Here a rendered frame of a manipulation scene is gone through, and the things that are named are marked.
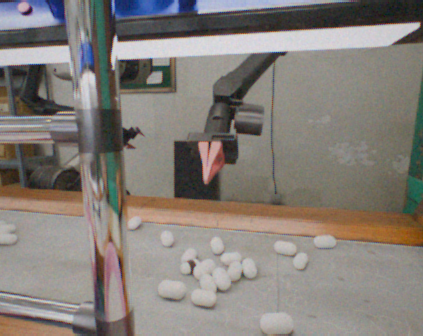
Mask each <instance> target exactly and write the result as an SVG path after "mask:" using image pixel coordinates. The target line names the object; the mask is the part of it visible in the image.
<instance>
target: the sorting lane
mask: <svg viewBox="0 0 423 336"><path fill-rule="evenodd" d="M1 220H3V221H5V222H6V223H7V225H14V226H15V227H16V230H15V231H14V233H10V234H14V235H15V236H16V237H17V240H16V242H15V243H14V244H10V245H8V244H0V290H1V291H9V292H14V293H22V294H26V295H34V296H38V297H47V298H51V299H60V300H64V301H68V302H77V303H81V304H82V303H84V302H85V301H92V302H93V296H92V289H91V275H90V267H89V253H88V246H87V232H86V225H85V218H84V217H76V216H60V215H53V214H41V213H29V212H22V211H6V210H0V221H1ZM163 231H170V232H171V233H172V236H173V238H174V242H173V244H172V245H171V246H170V247H165V246H164V245H163V244H162V242H161V233H163ZM215 237H218V238H221V240H222V241H223V245H224V251H223V253H234V252H237V253H239V254H240V255H241V262H240V263H241V264H242V263H243V260H245V259H246V258H251V259H252V260H254V262H255V266H256V269H257V273H256V276H255V277H254V278H247V277H246V276H245V275H244V273H243V270H242V272H241V277H240V278H239V280H237V281H231V285H230V287H229V289H227V290H225V291H222V290H220V289H218V288H217V286H216V293H215V295H216V303H215V304H214V305H213V306H210V307H209V306H201V305H198V304H194V302H192V299H191V295H192V292H193V291H194V290H196V289H201V285H200V282H199V281H200V280H198V279H197V278H195V277H194V273H190V274H188V275H185V274H183V273H182V272H181V264H183V263H182V262H181V257H182V256H183V254H184V253H185V252H186V251H187V250H188V249H194V250H195V251H197V258H196V259H197V260H199V262H200V263H201V262H203V261H204V260H207V259H210V260H213V261H214V263H215V265H216V268H218V267H221V268H223V269H225V271H226V272H227V270H228V269H229V267H230V265H224V264H223V263H222V262H221V256H222V255H223V253H221V254H219V255H217V254H215V253H213V251H212V247H211V244H210V243H211V240H212V238H215ZM129 238H130V260H131V271H132V282H133V304H134V314H135V335H142V336H423V247H410V246H402V245H395V244H379V243H371V242H355V241H348V240H336V244H335V247H332V248H324V249H320V248H318V247H316V246H315V244H314V239H315V238H309V237H301V236H286V235H278V234H270V233H254V232H247V231H232V230H223V229H208V228H200V227H185V226H177V225H161V224H154V223H146V222H141V224H140V225H139V227H137V229H134V230H132V229H129ZM278 241H282V242H291V243H293V244H294V245H295V246H296V249H297V251H296V253H295V254H294V255H293V256H287V255H284V254H280V253H277V252H276V251H275V249H274V245H275V243H276V242H278ZM298 253H305V254H306V255H307V256H308V258H309V261H308V262H307V265H306V266H305V267H304V269H296V267H294V265H293V259H294V258H295V257H296V256H297V254H298ZM216 268H215V269H216ZM164 280H171V281H176V282H183V284H185V286H186V295H184V296H183V297H182V298H181V299H179V300H177V299H173V298H168V297H162V296H161V295H159V292H158V286H159V284H160V283H161V282H162V281H164ZM266 313H287V314H288V315H289V316H290V317H291V318H292V319H293V330H292V331H291V332H290V333H289V334H287V335H267V334H265V332H263V330H262V329H261V328H260V319H261V317H262V316H263V315H265V314H266Z"/></svg>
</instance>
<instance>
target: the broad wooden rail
mask: <svg viewBox="0 0 423 336"><path fill-rule="evenodd" d="M127 205H128V221H129V220H131V219H132V218H133V217H135V216H138V217H139V218H141V222H146V223H154V224H161V225H177V226H185V227H200V228H208V229H223V230H232V231H247V232H254V233H270V234H278V235H286V236H301V237H309V238H316V237H317V236H333V238H335V240H348V241H355V242H371V243H379V244H395V245H402V246H410V247H423V226H421V225H419V223H417V222H415V220H412V215H410V214H403V213H393V212H382V211H362V210H351V209H331V208H320V207H299V206H289V205H268V204H258V203H247V202H226V201H216V200H195V199H185V198H164V197H153V196H133V195H127ZM0 210H6V211H22V212H29V213H41V214H53V215H60V216H76V217H84V203H83V196H82V192H70V191H60V190H49V189H27V188H18V187H0Z"/></svg>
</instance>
